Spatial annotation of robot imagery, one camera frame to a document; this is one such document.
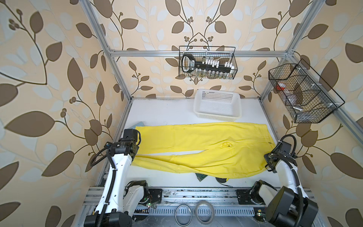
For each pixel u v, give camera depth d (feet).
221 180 2.57
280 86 2.65
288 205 1.32
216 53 2.99
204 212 2.32
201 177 2.62
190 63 2.77
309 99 2.37
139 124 3.24
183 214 2.28
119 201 1.32
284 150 2.12
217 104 3.80
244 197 2.42
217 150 2.99
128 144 1.71
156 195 2.42
